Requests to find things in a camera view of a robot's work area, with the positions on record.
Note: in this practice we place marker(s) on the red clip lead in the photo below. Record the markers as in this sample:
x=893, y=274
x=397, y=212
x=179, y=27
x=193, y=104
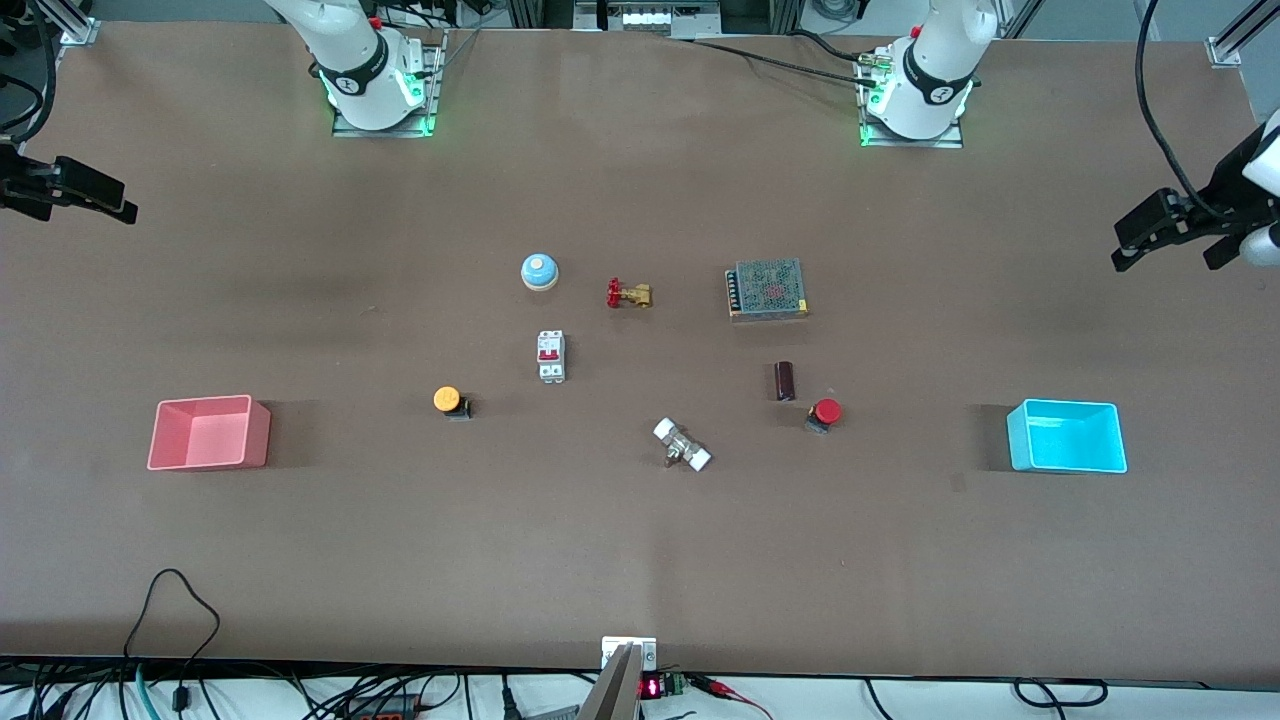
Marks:
x=725, y=688

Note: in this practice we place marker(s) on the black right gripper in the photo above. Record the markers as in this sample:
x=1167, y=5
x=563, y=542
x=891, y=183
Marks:
x=22, y=186

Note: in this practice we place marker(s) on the yellow push button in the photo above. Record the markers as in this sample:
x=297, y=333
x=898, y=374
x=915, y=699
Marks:
x=447, y=400

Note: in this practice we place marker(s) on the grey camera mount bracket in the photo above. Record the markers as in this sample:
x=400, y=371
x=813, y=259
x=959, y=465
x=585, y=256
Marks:
x=615, y=690

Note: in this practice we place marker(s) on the red push button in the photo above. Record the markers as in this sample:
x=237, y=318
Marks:
x=825, y=412

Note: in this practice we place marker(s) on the dark brown cylindrical capacitor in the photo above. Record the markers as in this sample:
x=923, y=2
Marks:
x=785, y=381

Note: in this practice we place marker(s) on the cyan plastic box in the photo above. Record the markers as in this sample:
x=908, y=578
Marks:
x=1070, y=440

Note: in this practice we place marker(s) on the small red digit display module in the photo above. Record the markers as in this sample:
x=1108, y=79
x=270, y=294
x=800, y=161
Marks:
x=655, y=687

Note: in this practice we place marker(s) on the metal mesh power supply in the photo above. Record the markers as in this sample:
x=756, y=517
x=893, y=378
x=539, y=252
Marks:
x=768, y=290

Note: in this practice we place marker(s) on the white circuit breaker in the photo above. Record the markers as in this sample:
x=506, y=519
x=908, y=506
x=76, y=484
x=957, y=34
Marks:
x=551, y=356

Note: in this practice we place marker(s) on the aluminium frame profile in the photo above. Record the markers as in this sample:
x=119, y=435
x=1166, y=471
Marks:
x=70, y=22
x=1235, y=42

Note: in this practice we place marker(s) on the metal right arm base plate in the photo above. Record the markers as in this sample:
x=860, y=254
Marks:
x=436, y=80

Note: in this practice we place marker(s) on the pink plastic box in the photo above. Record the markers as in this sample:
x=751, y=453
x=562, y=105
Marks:
x=205, y=435

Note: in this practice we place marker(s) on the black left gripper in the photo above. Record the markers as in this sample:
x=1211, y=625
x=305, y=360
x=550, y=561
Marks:
x=1222, y=192

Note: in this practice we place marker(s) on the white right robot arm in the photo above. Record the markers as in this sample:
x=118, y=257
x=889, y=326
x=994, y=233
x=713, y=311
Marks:
x=350, y=45

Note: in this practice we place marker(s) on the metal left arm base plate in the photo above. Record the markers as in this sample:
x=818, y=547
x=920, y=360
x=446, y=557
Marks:
x=950, y=142

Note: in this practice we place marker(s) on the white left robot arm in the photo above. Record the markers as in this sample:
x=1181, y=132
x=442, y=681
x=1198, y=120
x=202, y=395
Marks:
x=935, y=60

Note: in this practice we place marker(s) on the blue round bell button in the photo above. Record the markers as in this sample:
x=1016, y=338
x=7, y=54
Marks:
x=539, y=271

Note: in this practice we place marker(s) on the metal fitting with white caps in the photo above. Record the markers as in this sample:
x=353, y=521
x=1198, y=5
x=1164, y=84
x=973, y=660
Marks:
x=682, y=445

